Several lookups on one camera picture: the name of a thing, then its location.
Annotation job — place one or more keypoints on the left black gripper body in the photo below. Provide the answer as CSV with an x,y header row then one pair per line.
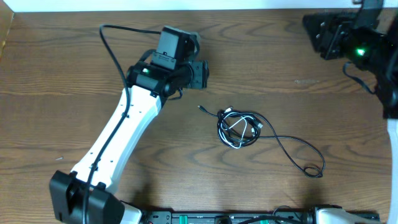
x,y
201,74

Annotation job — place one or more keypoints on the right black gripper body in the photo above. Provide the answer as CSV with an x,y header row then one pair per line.
x,y
336,38

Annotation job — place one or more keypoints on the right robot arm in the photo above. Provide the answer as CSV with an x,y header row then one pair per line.
x,y
379,56

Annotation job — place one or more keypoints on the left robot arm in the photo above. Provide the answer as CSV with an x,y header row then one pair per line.
x,y
87,193

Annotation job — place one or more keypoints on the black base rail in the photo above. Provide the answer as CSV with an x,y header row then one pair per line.
x,y
319,214

